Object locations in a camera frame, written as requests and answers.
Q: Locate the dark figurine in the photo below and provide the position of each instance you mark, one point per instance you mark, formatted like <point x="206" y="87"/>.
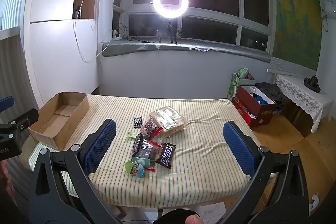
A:
<point x="312" y="83"/>

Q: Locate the teal snack packet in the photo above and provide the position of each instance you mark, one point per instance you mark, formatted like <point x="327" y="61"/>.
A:
<point x="143" y="161"/>

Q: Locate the brown chocolate bar packet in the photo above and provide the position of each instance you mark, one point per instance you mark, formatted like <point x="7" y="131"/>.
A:
<point x="166" y="155"/>

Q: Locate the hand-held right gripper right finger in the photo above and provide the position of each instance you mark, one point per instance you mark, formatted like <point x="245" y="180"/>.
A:
<point x="239" y="148"/>

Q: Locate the white paper scrap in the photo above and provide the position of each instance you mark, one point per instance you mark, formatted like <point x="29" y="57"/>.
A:
<point x="315" y="201"/>

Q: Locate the dark cloth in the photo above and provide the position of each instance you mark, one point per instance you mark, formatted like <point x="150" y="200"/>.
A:
<point x="270" y="90"/>

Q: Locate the grey windowsill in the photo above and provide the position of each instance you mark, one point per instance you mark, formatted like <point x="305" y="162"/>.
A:
<point x="183" y="50"/>

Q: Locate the red cardboard box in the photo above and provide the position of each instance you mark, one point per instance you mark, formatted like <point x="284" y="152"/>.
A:
<point x="258" y="112"/>

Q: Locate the person's right hand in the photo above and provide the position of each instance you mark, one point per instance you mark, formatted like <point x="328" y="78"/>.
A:
<point x="193" y="220"/>

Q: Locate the small green candy packet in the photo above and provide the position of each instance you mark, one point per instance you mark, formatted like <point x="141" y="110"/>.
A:
<point x="131" y="135"/>

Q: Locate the thin red snack packet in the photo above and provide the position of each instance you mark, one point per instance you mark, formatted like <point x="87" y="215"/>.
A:
<point x="150" y="169"/>

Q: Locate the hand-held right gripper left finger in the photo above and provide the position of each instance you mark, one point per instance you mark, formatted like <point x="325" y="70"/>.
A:
<point x="101" y="146"/>

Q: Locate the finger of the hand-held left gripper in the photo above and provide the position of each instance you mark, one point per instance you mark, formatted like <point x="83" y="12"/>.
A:
<point x="22" y="121"/>
<point x="5" y="103"/>

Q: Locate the striped cloth cover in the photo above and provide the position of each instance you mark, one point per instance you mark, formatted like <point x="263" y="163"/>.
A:
<point x="199" y="161"/>

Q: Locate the green egg-shaped candy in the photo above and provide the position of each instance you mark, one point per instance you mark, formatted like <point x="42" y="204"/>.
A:
<point x="134" y="169"/>

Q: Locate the white cabinet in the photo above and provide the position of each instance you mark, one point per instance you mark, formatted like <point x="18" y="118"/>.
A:
<point x="52" y="56"/>

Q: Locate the white table with lace cloth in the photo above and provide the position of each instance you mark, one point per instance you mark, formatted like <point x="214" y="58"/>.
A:
<point x="302" y="92"/>

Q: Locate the white power strip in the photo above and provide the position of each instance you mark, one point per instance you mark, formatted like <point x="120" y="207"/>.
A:
<point x="117" y="35"/>

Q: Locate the person's left hand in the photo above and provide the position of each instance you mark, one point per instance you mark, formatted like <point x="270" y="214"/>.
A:
<point x="5" y="178"/>

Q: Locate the clear bag of silver packets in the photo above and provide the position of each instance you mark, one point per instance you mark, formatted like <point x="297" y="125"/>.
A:
<point x="169" y="119"/>

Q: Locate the small black snack packet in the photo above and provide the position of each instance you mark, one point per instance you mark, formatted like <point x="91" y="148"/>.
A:
<point x="137" y="122"/>

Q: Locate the clear red-edged dark snack packet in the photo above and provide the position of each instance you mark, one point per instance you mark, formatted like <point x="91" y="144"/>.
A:
<point x="148" y="150"/>
<point x="150" y="128"/>

